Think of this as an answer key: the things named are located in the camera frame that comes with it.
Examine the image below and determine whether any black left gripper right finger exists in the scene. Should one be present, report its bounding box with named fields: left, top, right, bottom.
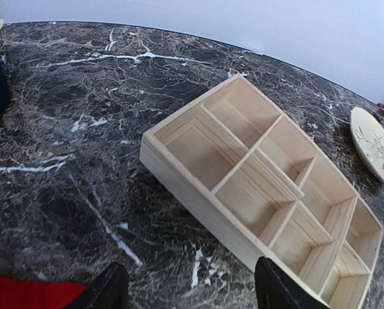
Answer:
left=254, top=256, right=329, bottom=309

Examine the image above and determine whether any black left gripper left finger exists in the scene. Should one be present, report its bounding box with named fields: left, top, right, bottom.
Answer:
left=64, top=262, right=129, bottom=309

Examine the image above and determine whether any plain red sock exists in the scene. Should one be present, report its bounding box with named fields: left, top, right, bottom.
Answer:
left=0, top=277, right=86, bottom=308

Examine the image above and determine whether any wooden compartment tray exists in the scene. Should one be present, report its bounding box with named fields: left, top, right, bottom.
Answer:
left=140, top=74, right=383, bottom=308

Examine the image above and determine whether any cream painted ceramic plate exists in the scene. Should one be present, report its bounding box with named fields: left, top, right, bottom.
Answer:
left=350, top=106, right=384, bottom=183

